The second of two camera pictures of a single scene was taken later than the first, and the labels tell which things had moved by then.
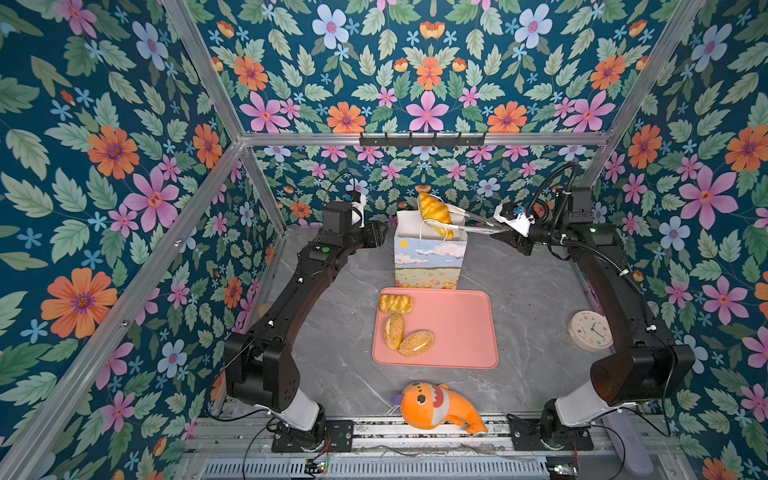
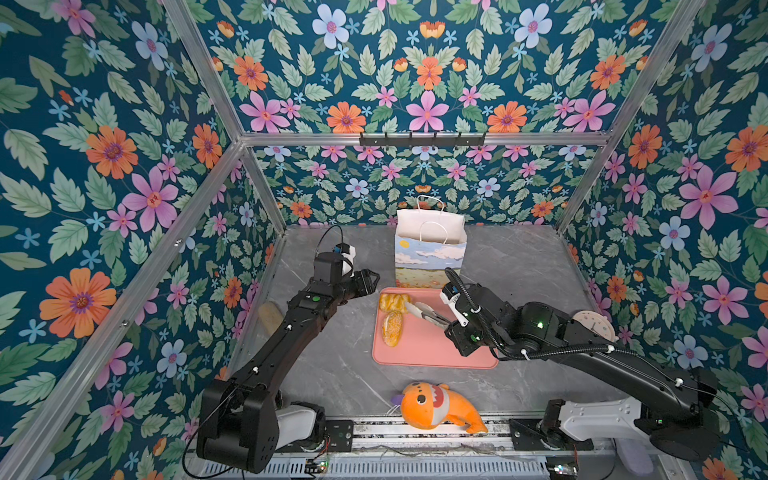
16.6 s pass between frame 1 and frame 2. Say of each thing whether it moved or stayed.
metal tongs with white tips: moved
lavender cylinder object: stayed
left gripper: moved
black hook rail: stayed
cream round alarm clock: stayed
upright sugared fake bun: stayed
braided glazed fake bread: stayed
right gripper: moved
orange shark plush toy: stayed
